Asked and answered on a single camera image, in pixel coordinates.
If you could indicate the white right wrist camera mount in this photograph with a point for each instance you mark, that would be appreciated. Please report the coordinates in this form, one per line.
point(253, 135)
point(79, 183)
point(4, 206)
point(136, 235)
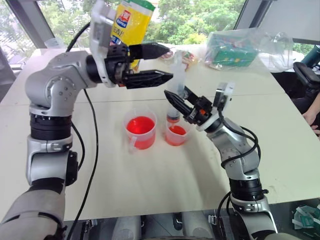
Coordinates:
point(222, 96)

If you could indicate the clear plastic syringe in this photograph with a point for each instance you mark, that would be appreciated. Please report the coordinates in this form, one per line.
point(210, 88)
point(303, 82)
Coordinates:
point(178, 75)

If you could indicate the grey rounded cylinder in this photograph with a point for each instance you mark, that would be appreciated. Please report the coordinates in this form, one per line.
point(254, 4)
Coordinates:
point(127, 228)
point(197, 226)

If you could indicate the black chair armrest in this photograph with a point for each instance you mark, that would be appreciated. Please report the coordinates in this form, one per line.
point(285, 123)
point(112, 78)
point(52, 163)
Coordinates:
point(306, 72)

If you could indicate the small pink snack packet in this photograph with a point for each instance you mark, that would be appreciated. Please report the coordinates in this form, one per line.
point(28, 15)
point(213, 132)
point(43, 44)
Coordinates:
point(167, 55)

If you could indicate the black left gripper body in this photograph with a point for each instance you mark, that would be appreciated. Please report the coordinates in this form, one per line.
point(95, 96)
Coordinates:
point(117, 62)

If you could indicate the green white paper packets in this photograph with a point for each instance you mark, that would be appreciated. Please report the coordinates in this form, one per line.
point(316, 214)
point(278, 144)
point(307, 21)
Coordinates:
point(306, 217)

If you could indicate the green box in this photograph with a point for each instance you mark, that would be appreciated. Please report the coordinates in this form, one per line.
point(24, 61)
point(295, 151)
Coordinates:
point(235, 53)

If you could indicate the small clear cup red liquid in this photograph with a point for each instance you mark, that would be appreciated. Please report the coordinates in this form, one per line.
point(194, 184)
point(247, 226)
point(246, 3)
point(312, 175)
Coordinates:
point(176, 133)

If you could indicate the large measuring cup red liquid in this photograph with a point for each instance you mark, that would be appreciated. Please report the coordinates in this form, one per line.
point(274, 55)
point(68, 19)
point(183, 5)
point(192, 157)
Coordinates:
point(140, 127)

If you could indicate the yellow snack bag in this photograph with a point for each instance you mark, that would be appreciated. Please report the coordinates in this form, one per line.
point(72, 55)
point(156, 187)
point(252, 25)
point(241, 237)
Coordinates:
point(136, 22)

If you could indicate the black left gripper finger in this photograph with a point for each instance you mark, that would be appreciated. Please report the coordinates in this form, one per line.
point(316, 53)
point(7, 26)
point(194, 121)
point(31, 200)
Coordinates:
point(147, 78)
point(150, 51)

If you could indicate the clear plastic bag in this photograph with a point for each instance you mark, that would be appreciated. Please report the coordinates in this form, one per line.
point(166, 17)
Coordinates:
point(262, 45)

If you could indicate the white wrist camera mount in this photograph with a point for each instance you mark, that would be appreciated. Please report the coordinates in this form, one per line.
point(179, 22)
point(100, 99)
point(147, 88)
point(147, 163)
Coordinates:
point(222, 96)
point(100, 32)

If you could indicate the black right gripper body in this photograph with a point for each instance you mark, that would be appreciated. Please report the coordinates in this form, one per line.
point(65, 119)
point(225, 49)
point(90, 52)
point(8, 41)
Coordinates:
point(201, 110)

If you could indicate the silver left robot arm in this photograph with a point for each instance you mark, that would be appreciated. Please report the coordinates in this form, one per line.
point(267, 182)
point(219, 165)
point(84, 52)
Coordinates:
point(50, 82)

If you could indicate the bystander bare hand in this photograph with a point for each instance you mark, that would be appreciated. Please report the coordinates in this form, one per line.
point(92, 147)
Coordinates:
point(312, 120)

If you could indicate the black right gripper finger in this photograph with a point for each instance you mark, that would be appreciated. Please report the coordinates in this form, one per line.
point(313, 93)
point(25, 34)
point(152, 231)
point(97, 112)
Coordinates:
point(191, 95)
point(178, 102)

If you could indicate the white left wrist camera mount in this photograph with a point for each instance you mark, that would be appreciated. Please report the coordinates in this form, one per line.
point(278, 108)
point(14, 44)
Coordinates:
point(100, 32)

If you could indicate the black table clamp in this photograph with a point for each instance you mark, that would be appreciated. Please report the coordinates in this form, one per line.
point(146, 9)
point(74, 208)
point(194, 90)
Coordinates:
point(178, 221)

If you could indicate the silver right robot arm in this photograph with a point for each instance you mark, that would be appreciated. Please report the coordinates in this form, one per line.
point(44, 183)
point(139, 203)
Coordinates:
point(240, 150)

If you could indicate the colourful small snack packet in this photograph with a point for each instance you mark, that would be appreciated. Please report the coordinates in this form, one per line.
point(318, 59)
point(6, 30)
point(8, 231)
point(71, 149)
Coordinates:
point(189, 58)

